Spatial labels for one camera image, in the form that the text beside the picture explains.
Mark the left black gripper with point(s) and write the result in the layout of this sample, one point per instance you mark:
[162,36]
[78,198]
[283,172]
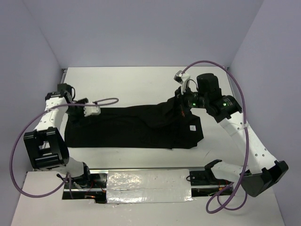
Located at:
[84,100]

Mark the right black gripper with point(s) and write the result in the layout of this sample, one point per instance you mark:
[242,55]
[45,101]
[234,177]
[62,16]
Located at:
[180,99]

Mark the black long sleeve shirt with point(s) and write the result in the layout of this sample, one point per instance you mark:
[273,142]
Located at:
[161,126]

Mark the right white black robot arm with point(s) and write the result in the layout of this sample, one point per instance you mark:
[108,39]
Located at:
[263,169]

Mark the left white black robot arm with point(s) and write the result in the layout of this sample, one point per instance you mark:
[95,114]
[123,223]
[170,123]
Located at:
[45,145]

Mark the shiny silver tape sheet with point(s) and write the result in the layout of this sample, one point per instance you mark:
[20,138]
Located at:
[148,186]

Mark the white foam front board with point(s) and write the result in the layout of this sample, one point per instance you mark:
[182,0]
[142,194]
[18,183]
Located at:
[54,211]

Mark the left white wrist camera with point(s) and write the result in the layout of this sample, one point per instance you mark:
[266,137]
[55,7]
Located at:
[91,110]

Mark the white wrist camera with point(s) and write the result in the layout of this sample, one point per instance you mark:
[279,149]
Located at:
[183,79]
[91,110]

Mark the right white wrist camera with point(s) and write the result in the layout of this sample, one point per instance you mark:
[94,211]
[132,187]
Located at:
[183,79]

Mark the right aluminium table rail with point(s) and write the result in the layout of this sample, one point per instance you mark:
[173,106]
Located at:
[237,91]

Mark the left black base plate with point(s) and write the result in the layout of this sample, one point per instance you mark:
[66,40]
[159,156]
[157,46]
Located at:
[94,180]

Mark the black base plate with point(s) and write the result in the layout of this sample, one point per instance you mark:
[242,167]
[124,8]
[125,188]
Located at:
[94,180]
[204,178]

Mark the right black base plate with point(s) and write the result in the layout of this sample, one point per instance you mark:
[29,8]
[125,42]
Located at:
[204,178]

